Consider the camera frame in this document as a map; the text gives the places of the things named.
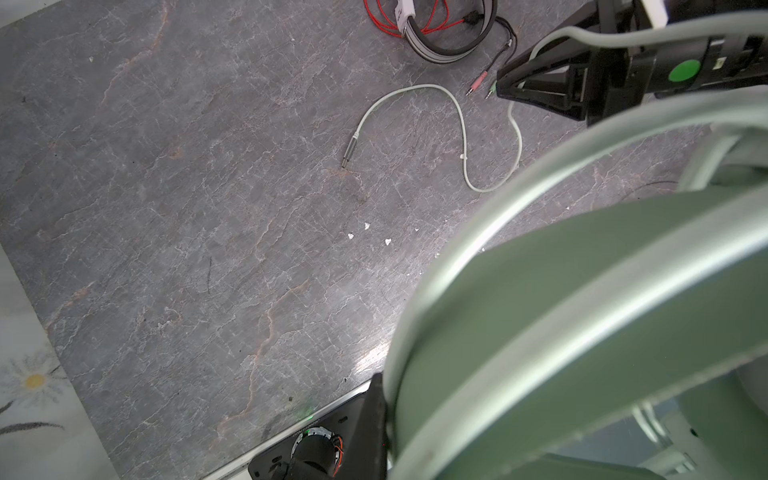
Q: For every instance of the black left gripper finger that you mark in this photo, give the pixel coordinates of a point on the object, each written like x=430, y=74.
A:
x=366, y=457

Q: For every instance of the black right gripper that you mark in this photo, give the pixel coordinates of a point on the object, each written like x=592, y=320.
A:
x=608, y=80

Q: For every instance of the mint green headphones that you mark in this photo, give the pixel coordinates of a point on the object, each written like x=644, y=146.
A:
x=655, y=309

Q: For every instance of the white black headphones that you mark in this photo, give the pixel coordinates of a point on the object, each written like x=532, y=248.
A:
x=444, y=32

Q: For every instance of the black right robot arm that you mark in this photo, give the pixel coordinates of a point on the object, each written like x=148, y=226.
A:
x=708, y=61

